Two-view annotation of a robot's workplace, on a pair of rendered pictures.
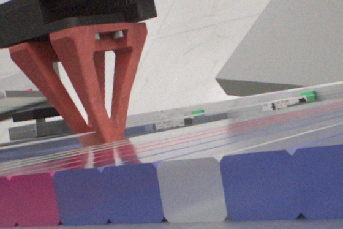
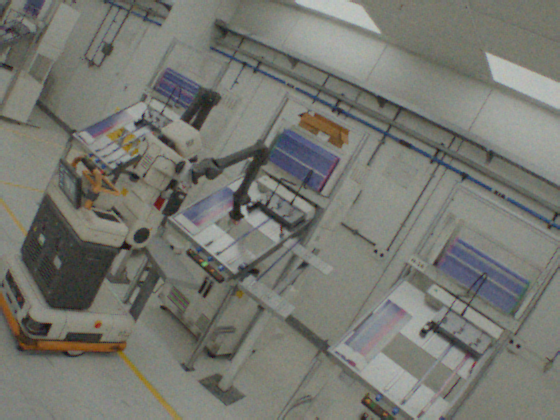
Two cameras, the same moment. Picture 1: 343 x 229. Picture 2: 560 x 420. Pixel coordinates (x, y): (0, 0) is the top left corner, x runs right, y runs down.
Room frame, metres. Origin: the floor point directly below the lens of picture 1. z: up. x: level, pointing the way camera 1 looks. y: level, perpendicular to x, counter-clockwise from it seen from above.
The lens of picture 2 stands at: (3.60, -0.66, 1.59)
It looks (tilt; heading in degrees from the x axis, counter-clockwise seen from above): 7 degrees down; 164
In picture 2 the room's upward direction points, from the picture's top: 30 degrees clockwise
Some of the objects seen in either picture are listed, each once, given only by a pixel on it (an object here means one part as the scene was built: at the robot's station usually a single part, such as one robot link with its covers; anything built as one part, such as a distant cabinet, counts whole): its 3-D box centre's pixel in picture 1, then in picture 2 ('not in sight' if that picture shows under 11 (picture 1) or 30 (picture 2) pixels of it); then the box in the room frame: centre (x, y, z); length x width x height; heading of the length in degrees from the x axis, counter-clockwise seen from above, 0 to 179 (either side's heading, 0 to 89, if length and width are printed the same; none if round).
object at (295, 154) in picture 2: not in sight; (304, 160); (0.20, 0.29, 1.52); 0.51 x 0.13 x 0.27; 43
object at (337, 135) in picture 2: not in sight; (331, 130); (-0.09, 0.44, 1.82); 0.68 x 0.30 x 0.20; 43
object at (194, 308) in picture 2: not in sight; (226, 297); (0.07, 0.34, 0.31); 0.70 x 0.65 x 0.62; 43
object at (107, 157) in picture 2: not in sight; (129, 170); (-0.85, -0.77, 0.66); 1.01 x 0.73 x 1.31; 133
